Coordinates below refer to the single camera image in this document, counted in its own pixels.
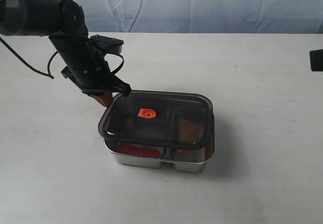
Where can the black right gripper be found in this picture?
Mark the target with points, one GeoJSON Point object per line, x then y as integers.
{"type": "Point", "coordinates": [316, 60]}

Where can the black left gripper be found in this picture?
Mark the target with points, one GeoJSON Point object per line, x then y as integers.
{"type": "Point", "coordinates": [87, 69]}

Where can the red toy sausage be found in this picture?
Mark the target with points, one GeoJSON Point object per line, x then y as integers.
{"type": "Point", "coordinates": [138, 151]}

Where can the dark transparent lunch box lid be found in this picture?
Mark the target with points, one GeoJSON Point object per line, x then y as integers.
{"type": "Point", "coordinates": [152, 118]}

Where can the yellow toy cheese wedge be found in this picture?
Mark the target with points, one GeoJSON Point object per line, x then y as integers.
{"type": "Point", "coordinates": [189, 133]}

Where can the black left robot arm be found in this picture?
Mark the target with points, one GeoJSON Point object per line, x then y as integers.
{"type": "Point", "coordinates": [63, 22]}

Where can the white wrinkled backdrop curtain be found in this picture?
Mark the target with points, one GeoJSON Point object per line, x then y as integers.
{"type": "Point", "coordinates": [203, 16]}

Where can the steel two-compartment lunch box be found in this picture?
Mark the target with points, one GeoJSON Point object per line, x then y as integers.
{"type": "Point", "coordinates": [186, 161]}

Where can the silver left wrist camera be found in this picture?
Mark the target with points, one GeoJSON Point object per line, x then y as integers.
{"type": "Point", "coordinates": [107, 45]}

